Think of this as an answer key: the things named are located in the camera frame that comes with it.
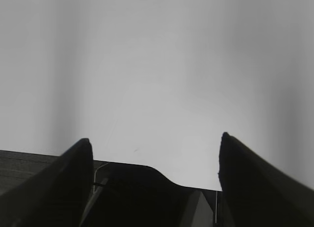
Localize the dark machine base under table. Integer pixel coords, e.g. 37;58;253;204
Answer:
0;151;220;227

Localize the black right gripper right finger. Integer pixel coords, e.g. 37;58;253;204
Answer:
218;132;314;227

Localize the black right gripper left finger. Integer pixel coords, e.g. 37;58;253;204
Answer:
0;138;94;227

